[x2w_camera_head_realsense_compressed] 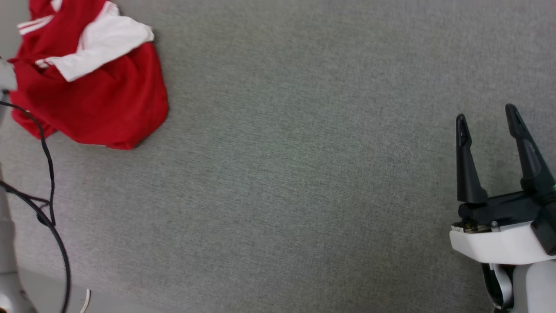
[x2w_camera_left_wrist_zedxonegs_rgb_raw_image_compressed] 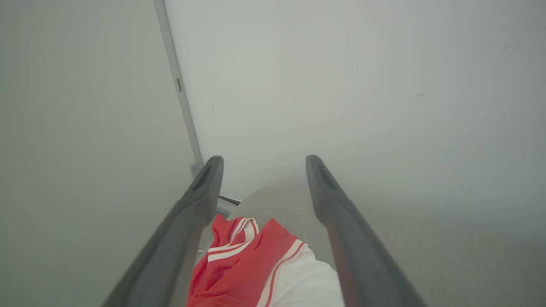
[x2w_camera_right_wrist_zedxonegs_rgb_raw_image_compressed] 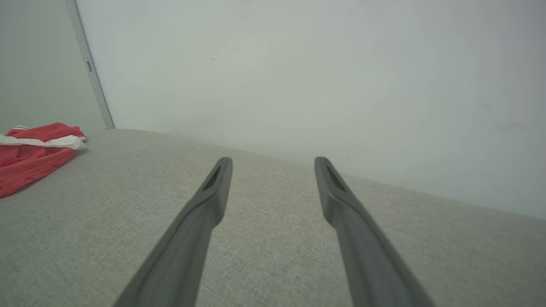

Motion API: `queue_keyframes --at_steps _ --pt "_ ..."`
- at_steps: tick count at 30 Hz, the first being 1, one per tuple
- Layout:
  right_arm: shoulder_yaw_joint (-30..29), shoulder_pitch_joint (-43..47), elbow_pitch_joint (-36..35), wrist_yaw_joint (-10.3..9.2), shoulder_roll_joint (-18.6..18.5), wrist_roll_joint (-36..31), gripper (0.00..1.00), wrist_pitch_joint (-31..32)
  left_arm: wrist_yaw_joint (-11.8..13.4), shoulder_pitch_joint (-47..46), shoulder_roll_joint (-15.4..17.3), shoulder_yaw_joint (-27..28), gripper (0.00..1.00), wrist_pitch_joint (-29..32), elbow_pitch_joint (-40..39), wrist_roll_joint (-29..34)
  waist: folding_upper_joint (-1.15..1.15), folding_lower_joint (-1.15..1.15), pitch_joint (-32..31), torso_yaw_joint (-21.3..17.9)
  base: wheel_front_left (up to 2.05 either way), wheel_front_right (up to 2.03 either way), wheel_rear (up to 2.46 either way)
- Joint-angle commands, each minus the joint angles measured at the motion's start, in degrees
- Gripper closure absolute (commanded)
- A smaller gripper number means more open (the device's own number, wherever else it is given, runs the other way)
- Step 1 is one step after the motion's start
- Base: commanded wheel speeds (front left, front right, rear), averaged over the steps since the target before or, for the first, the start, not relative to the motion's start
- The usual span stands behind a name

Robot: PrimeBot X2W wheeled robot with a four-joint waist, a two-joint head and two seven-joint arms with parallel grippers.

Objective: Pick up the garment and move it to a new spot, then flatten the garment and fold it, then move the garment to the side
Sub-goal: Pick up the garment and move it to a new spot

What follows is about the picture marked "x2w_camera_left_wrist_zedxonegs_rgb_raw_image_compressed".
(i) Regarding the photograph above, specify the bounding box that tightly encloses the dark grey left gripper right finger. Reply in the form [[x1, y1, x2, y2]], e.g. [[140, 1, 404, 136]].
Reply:
[[305, 154, 427, 307]]

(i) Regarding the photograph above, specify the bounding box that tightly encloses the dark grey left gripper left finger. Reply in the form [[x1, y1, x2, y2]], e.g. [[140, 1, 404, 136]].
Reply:
[[102, 156, 225, 307]]

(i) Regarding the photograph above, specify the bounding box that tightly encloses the red and white jersey garment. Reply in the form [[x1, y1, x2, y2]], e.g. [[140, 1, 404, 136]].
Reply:
[[186, 214, 345, 307]]

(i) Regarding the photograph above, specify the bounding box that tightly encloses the grey metal wall strip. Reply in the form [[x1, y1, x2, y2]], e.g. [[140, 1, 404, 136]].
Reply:
[[154, 0, 242, 216]]

